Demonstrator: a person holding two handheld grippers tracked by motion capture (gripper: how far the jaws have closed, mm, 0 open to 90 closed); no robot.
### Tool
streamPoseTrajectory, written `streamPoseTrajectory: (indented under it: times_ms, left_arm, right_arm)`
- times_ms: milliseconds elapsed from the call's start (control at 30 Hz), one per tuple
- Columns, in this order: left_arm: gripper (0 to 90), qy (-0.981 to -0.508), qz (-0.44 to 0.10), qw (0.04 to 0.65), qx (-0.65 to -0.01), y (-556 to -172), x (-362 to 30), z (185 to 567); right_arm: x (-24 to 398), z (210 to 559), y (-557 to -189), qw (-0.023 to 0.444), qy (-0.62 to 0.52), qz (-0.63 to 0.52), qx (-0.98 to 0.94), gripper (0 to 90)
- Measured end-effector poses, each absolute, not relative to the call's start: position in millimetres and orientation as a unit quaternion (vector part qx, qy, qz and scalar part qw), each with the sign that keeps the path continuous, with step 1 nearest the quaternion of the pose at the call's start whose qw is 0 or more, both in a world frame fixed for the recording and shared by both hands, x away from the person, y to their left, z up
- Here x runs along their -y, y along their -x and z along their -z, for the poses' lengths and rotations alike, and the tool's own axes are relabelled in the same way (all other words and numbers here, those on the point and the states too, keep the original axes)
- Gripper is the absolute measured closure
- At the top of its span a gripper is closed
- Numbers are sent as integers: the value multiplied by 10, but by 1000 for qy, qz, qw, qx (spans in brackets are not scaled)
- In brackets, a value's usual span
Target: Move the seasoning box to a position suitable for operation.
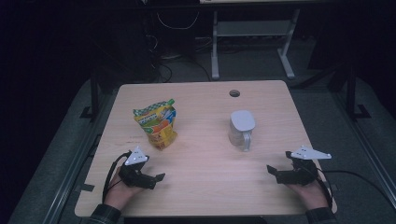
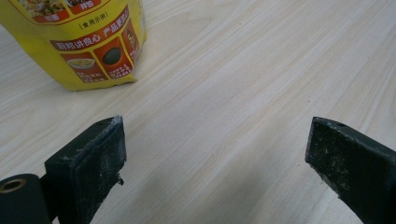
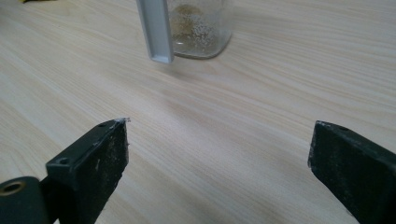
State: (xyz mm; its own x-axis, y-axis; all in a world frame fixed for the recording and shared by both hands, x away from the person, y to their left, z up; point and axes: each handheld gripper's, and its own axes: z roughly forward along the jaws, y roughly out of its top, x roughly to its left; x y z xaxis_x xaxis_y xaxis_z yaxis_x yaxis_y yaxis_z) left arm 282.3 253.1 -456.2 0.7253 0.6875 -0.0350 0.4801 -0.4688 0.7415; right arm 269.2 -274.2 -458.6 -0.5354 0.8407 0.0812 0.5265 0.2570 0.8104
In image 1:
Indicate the black table grommet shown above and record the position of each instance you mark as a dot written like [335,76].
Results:
[234,93]

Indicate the clear jar with white lid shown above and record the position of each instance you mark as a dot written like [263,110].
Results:
[241,127]

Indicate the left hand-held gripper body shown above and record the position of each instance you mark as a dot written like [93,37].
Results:
[134,175]

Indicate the yellow green snack bag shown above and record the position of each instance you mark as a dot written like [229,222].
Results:
[157,126]

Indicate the person's right hand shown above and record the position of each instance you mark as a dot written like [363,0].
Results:
[313,196]

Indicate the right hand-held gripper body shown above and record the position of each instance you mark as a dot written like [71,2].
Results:
[299,175]

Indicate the grey metal desk frame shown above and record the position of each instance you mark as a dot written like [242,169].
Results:
[253,28]

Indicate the black tape strip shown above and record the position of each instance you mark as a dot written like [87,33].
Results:
[87,187]

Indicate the black metal stand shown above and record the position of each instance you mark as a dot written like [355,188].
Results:
[94,93]
[351,93]

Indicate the person's left hand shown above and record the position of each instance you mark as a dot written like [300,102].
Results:
[120,194]

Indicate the aluminium frame rail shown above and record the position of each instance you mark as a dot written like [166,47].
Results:
[67,183]
[370,155]

